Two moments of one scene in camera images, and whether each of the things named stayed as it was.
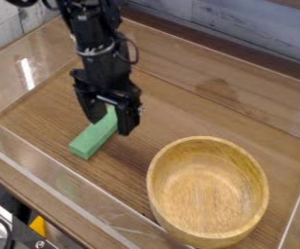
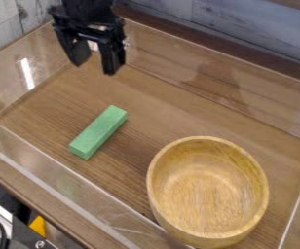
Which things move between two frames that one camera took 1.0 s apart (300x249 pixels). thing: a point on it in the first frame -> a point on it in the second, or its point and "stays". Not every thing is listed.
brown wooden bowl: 207,192 stays
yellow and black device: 15,225 stays
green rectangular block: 96,134 stays
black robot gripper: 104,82 -> 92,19
